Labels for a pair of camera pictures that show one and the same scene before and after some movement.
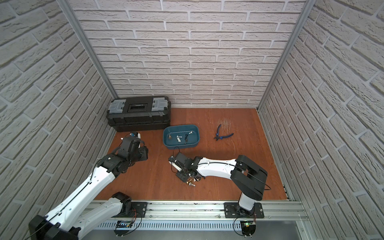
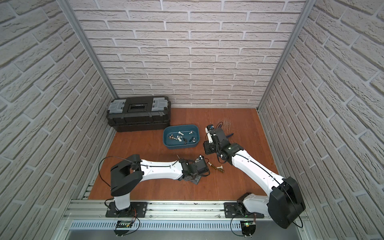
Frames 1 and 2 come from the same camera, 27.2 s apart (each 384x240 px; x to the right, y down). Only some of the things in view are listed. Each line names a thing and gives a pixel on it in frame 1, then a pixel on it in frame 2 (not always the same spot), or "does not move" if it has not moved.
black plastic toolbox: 139,113 does not move
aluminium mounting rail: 215,211 does not move
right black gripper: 180,177 → 207,144
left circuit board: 122,227 does not move
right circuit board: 248,227 does not move
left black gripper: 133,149 → 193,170
